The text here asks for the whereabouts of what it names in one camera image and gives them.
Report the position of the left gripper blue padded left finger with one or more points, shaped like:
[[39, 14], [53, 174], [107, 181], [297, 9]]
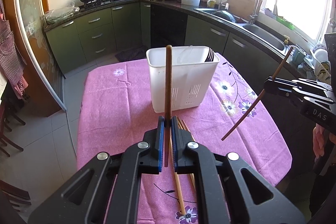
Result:
[[145, 157]]

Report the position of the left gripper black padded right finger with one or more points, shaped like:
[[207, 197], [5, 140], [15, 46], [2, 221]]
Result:
[[210, 170]]

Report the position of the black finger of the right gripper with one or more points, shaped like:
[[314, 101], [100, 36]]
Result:
[[278, 86]]

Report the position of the black plastic fork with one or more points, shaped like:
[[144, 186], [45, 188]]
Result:
[[210, 55]]

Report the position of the steel kitchen faucet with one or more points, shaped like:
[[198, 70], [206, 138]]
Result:
[[262, 5]]

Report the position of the person's right hand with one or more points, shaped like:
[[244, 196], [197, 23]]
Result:
[[318, 141]]

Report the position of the pink floral tablecloth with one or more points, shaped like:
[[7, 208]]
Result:
[[116, 111]]

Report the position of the stainless steel double sink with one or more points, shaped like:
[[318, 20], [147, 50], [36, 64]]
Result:
[[242, 23]]

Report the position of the green tray on windowsill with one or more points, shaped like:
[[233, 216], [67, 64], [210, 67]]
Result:
[[284, 22]]

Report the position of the white plastic utensil holder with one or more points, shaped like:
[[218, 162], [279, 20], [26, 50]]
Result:
[[191, 76]]

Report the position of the wooden cutting board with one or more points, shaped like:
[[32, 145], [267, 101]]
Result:
[[242, 8]]

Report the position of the green lower cabinets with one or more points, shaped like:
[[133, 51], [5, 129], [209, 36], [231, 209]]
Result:
[[92, 33]]

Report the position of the dark wooden chair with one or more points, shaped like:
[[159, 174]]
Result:
[[18, 198]]

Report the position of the black gas stove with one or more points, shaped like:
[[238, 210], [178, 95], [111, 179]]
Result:
[[96, 3]]

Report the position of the pink checkered apron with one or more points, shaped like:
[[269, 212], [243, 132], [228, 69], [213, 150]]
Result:
[[12, 62]]

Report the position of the plastic bag on counter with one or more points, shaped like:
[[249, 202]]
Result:
[[57, 15]]

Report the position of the glass sliding door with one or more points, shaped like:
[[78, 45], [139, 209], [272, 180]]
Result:
[[46, 82]]

